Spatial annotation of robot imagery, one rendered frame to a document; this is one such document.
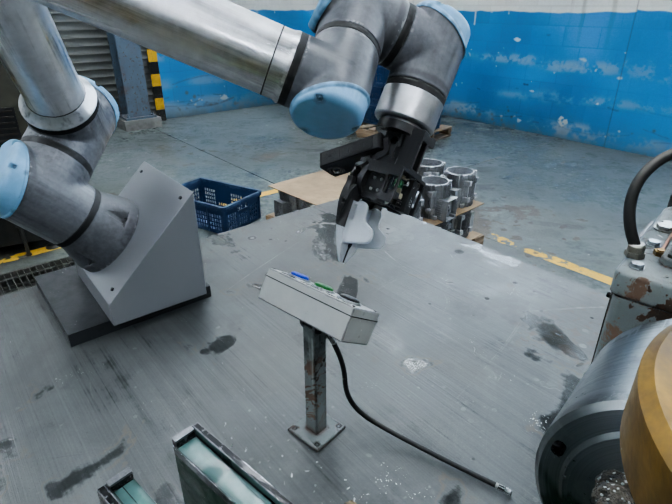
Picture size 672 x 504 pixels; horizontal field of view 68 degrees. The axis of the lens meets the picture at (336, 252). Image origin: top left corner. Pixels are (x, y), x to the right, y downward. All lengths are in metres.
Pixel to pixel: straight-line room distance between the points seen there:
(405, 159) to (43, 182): 0.74
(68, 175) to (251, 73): 0.64
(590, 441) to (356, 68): 0.46
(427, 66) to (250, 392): 0.63
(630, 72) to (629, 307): 5.60
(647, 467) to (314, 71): 0.53
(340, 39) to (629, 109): 5.69
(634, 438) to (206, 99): 7.59
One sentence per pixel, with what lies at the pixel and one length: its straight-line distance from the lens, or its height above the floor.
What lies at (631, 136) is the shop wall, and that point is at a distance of 6.28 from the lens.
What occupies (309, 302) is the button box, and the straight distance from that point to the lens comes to 0.71.
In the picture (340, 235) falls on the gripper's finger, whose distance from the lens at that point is 0.71.
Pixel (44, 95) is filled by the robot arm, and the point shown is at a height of 1.29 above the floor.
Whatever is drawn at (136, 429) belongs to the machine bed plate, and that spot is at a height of 0.80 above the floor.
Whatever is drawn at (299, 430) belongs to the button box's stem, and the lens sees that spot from 0.89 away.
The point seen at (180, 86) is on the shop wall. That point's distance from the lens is 7.52.
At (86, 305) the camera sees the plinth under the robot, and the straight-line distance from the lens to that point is 1.28.
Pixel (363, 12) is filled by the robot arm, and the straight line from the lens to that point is 0.70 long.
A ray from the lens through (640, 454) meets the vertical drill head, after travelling 0.19.
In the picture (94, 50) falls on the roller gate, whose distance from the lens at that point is 7.10.
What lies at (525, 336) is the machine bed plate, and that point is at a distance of 1.17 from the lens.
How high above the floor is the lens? 1.45
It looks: 27 degrees down
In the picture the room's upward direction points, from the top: straight up
